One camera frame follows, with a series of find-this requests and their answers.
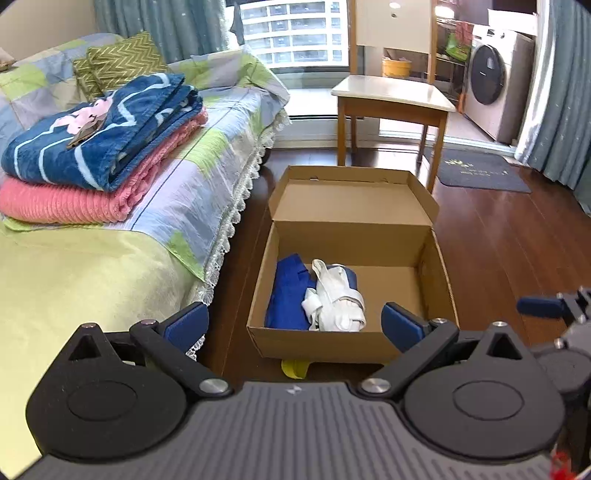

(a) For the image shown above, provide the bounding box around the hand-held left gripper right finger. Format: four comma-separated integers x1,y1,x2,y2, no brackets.
359,302,539,400

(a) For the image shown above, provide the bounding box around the blue folded bag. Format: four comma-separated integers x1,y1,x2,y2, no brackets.
264,253,319,330

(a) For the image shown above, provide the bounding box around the pink knitted blanket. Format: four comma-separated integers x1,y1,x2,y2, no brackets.
0,108,209,225

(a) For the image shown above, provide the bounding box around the yellow bucket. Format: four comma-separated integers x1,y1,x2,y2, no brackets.
381,56,411,79

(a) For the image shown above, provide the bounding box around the green zigzag cushion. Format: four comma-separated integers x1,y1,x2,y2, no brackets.
87,31,169,90
71,58,109,100

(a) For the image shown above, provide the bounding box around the white canvas shopping bag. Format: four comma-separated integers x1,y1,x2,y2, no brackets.
301,258,366,333

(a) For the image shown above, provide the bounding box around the wooden chair white seat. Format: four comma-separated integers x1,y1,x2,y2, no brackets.
331,0,457,195

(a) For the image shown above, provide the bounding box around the white box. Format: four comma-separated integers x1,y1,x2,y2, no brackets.
487,8,539,35

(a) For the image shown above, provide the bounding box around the yellow cloth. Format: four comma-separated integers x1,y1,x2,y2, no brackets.
281,359,311,380

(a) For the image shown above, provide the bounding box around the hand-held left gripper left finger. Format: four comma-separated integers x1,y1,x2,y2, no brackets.
60,301,234,398

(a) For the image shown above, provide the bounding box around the green covered sofa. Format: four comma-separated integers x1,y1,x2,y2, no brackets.
0,217,206,462

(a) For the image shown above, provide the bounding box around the patchwork sofa cover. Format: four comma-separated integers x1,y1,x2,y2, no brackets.
0,32,291,296

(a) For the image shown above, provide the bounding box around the blue patterned blanket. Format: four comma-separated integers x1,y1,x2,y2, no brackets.
0,71,205,192

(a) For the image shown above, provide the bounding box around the green plastic bag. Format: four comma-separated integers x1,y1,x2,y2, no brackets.
445,32,472,63

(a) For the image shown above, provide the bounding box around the large window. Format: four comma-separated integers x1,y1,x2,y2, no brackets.
225,0,352,70

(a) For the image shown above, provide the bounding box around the grey door mat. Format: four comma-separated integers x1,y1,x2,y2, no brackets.
431,148,533,193

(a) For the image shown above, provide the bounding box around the teal curtain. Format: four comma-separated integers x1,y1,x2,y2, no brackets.
515,0,591,204
92,0,227,65

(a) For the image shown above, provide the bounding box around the cardboard box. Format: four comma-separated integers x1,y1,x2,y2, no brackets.
246,165,460,365

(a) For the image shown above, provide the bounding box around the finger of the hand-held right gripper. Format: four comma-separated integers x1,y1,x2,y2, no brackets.
516,288,591,326

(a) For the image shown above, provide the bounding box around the white washing machine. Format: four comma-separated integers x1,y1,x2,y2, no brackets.
462,23,536,145

